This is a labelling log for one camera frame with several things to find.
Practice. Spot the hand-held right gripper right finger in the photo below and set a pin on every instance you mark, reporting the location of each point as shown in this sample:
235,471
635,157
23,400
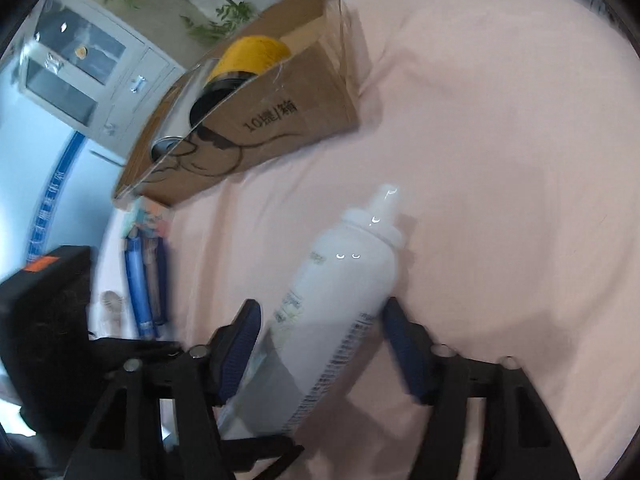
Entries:
403,352

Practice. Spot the colourful printed packet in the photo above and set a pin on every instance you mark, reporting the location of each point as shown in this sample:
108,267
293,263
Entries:
148,217

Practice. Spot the pink bedsheet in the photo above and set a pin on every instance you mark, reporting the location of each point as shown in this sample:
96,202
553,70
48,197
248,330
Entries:
500,210

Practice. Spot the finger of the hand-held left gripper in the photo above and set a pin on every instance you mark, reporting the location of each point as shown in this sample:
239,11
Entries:
137,348
260,449

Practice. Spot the yellow can with black cap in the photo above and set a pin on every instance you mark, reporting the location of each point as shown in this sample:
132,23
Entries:
250,57

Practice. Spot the grey metal cabinet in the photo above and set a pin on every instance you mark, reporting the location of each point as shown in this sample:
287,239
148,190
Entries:
90,75

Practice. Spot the brown cardboard box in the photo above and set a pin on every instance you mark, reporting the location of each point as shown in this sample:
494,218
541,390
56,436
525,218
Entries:
280,110

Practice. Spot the silver-topped can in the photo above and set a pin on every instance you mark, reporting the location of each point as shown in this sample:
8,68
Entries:
167,146

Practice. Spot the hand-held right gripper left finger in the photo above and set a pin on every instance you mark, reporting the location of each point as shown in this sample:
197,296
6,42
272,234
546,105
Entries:
242,347

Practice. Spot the blue tube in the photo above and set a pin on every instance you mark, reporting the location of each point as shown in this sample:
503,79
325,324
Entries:
161,280
139,285

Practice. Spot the white spray bottle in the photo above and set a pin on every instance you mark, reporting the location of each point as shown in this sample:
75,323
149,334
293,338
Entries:
340,285

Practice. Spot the green leafy plant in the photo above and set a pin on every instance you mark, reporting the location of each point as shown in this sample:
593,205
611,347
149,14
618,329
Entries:
210,15

